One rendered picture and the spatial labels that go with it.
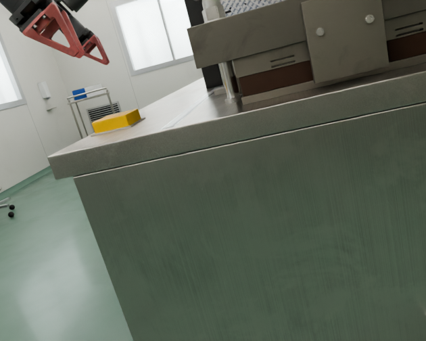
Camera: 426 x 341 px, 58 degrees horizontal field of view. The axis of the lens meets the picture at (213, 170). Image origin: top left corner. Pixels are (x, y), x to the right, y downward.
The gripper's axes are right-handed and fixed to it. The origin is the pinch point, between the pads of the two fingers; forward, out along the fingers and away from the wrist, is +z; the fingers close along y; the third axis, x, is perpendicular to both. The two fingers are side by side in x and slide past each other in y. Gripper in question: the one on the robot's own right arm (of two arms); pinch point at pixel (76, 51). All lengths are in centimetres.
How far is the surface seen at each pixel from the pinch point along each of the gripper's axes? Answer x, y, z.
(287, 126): -14.4, -20.7, 28.9
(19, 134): 176, 498, -52
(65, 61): 74, 641, -97
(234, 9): -26.2, 5.4, 14.0
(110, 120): 4.8, 1.0, 12.0
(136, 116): 1.3, 4.3, 14.9
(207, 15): -18.4, -10.5, 11.2
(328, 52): -25.7, -19.3, 26.0
